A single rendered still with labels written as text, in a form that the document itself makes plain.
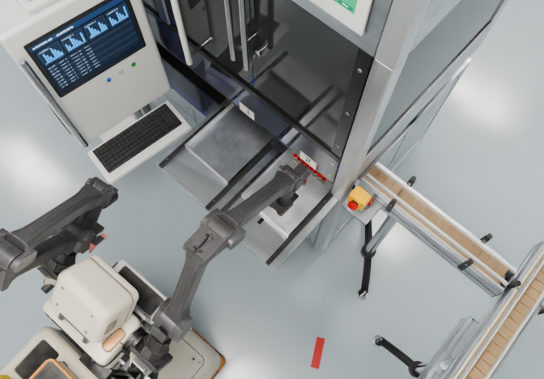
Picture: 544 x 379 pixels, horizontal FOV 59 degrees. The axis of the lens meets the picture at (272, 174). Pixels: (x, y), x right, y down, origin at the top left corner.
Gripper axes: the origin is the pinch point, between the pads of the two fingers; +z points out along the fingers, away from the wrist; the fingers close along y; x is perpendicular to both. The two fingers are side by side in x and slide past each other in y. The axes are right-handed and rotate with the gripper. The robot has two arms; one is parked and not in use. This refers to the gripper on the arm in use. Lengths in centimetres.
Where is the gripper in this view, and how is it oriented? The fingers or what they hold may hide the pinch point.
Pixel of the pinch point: (279, 210)
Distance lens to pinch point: 179.3
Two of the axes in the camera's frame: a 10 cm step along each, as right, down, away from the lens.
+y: 6.4, -6.1, 4.6
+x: -7.5, -6.1, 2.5
